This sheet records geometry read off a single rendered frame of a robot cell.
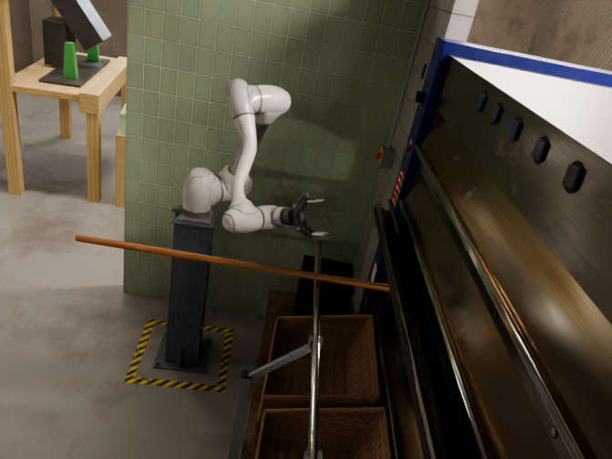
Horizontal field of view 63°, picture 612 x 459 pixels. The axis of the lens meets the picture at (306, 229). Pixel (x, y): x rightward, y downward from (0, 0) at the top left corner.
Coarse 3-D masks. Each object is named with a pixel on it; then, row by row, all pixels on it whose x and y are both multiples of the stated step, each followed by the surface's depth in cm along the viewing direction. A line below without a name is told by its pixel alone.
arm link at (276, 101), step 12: (264, 96) 231; (276, 96) 234; (288, 96) 240; (264, 108) 233; (276, 108) 237; (288, 108) 243; (264, 120) 240; (264, 132) 251; (240, 144) 256; (240, 156) 260; (228, 168) 271; (228, 180) 269; (228, 192) 273
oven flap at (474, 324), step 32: (416, 192) 218; (416, 224) 201; (416, 256) 183; (448, 256) 166; (448, 288) 156; (448, 320) 147; (480, 320) 134; (448, 352) 136; (480, 352) 127; (480, 384) 121; (512, 384) 112; (480, 416) 116; (512, 416) 107; (480, 448) 108; (512, 448) 103; (544, 448) 96
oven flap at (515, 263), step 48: (432, 144) 203; (480, 192) 148; (480, 240) 135; (528, 240) 117; (528, 288) 109; (576, 288) 96; (528, 336) 102; (576, 336) 91; (576, 384) 86; (576, 432) 81
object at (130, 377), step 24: (216, 216) 281; (192, 240) 273; (192, 264) 280; (192, 288) 287; (168, 312) 295; (192, 312) 295; (144, 336) 329; (168, 336) 303; (192, 336) 304; (168, 360) 312; (192, 360) 312; (168, 384) 297; (192, 384) 301
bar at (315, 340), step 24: (312, 312) 192; (312, 336) 177; (288, 360) 181; (312, 360) 167; (240, 384) 186; (312, 384) 157; (240, 408) 191; (312, 408) 148; (240, 432) 197; (312, 432) 140; (312, 456) 133
